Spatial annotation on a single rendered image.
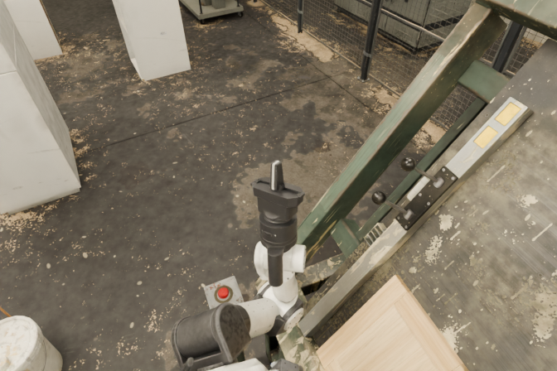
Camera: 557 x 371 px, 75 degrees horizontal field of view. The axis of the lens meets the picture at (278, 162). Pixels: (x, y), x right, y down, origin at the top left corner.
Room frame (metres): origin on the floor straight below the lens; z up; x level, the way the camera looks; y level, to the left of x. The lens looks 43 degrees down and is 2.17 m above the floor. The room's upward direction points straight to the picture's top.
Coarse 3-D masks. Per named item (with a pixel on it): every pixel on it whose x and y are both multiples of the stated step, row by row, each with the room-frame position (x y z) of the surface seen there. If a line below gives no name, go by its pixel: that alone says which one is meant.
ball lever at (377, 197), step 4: (376, 192) 0.64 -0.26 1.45; (380, 192) 0.64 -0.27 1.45; (372, 196) 0.64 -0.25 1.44; (376, 196) 0.63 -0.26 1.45; (380, 196) 0.63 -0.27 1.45; (384, 196) 0.63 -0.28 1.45; (372, 200) 0.63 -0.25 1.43; (376, 200) 0.62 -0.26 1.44; (380, 200) 0.62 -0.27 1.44; (384, 200) 0.62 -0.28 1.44; (376, 204) 0.62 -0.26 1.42; (380, 204) 0.62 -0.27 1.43; (388, 204) 0.63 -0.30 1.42; (392, 204) 0.63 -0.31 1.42; (396, 208) 0.62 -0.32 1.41; (400, 208) 0.62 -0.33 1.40; (404, 212) 0.62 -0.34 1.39; (408, 212) 0.62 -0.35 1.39; (412, 212) 0.62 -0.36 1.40; (404, 216) 0.61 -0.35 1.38; (408, 216) 0.61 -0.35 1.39; (412, 216) 0.61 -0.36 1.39
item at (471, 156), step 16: (496, 112) 0.72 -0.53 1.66; (528, 112) 0.69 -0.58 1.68; (480, 128) 0.71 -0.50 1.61; (496, 128) 0.68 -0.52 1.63; (512, 128) 0.68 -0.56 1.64; (496, 144) 0.67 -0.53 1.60; (464, 160) 0.66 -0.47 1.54; (480, 160) 0.65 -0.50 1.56; (464, 176) 0.64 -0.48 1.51; (448, 192) 0.63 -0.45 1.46; (432, 208) 0.61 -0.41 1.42; (416, 224) 0.60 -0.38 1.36; (384, 240) 0.60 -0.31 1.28; (400, 240) 0.59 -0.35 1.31; (368, 256) 0.59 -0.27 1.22; (384, 256) 0.57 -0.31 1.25; (352, 272) 0.57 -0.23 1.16; (368, 272) 0.55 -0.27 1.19; (336, 288) 0.56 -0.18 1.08; (352, 288) 0.54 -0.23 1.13; (320, 304) 0.54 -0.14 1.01; (336, 304) 0.52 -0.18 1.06; (304, 320) 0.52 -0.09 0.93; (320, 320) 0.50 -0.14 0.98; (304, 336) 0.48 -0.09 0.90
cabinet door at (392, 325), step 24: (384, 288) 0.50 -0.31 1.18; (408, 288) 0.49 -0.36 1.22; (360, 312) 0.48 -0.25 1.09; (384, 312) 0.45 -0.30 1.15; (408, 312) 0.43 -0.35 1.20; (336, 336) 0.45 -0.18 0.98; (360, 336) 0.42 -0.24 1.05; (384, 336) 0.40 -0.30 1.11; (408, 336) 0.38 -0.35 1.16; (432, 336) 0.36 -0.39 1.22; (336, 360) 0.39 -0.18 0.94; (360, 360) 0.37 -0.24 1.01; (384, 360) 0.35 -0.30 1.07; (408, 360) 0.33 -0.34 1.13; (432, 360) 0.31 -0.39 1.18; (456, 360) 0.30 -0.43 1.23
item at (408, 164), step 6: (402, 162) 0.66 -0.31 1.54; (408, 162) 0.65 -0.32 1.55; (414, 162) 0.66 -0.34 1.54; (402, 168) 0.65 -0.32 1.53; (408, 168) 0.65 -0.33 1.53; (414, 168) 0.66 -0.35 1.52; (426, 174) 0.65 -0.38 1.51; (432, 180) 0.65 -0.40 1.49; (438, 180) 0.64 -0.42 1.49; (438, 186) 0.63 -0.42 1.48
